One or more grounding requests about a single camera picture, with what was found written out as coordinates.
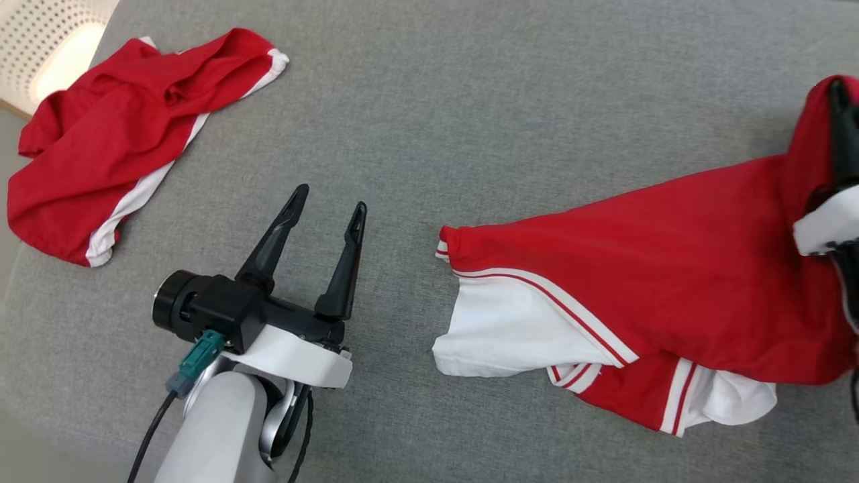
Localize white perforated laundry basket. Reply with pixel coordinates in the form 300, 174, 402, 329
0, 0, 120, 120

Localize grey fabric sofa cushion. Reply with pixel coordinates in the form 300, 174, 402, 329
0, 0, 859, 483

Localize red shorts with white stripe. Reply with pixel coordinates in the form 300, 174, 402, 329
7, 28, 290, 268

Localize red jersey with white sleeves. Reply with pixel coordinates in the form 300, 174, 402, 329
433, 75, 859, 438

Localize thin black camera cable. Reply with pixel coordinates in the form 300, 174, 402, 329
128, 392, 179, 483

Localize teal left camera connector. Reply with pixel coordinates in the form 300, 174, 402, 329
166, 329, 224, 400

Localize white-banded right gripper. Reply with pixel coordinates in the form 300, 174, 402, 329
793, 78, 859, 257

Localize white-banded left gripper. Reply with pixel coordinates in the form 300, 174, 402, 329
235, 184, 368, 390

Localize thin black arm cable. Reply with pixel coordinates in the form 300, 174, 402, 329
287, 386, 315, 483

